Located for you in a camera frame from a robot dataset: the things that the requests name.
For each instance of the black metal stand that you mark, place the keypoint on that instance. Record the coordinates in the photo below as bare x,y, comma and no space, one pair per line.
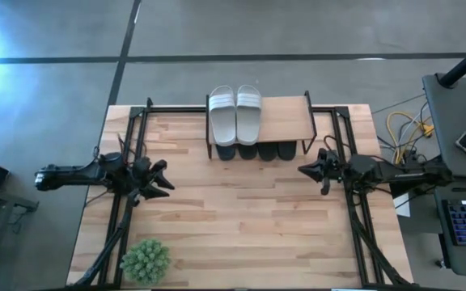
6,197

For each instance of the black aluminium table frame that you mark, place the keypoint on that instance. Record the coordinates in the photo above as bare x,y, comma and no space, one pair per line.
330,109

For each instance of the white paper sheet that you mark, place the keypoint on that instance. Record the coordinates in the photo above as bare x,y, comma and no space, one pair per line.
403,208

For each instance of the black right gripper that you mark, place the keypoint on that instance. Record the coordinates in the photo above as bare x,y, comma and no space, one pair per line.
336,167

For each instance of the black diagonal pole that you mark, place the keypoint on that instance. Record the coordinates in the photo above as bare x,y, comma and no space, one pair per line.
463,64

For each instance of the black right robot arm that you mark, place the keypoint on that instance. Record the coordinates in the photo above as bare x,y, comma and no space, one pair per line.
399,174

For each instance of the light grey slide sandal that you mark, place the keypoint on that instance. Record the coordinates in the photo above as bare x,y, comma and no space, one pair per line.
249,125
223,125

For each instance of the black desk beam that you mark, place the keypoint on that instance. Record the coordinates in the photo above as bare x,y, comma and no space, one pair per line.
403,191

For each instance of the green artificial plant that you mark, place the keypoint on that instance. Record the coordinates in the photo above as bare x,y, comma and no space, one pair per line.
145,262

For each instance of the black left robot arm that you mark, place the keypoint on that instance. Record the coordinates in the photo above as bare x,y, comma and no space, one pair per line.
71,175

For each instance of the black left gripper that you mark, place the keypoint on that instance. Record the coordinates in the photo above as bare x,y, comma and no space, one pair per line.
141,174

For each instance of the wooden shelf with black frame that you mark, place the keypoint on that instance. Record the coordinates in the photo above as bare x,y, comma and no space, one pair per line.
285,121

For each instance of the grey keyboard desk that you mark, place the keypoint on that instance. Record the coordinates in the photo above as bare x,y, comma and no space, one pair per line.
459,262

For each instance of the grey side desk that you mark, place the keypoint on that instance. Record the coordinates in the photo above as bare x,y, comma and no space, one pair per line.
451,117

